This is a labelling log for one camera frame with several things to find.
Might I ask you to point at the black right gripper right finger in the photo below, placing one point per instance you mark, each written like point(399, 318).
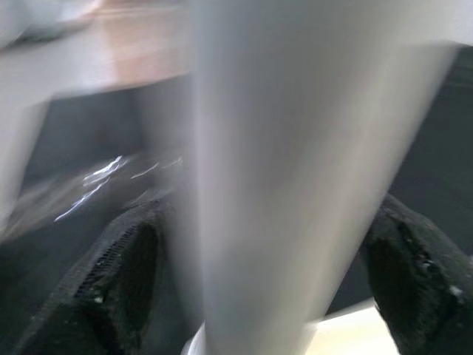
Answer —
point(425, 288)

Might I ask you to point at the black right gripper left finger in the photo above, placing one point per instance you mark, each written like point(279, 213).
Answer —
point(99, 296)

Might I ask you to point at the white plastic table leg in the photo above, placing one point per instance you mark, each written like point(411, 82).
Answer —
point(295, 148)

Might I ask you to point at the clear plastic tape patch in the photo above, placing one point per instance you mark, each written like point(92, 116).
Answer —
point(103, 177)

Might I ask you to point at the black table cloth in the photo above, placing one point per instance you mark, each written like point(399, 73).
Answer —
point(436, 148)

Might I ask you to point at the beige cloth covered table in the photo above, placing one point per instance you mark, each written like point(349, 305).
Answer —
point(148, 48)

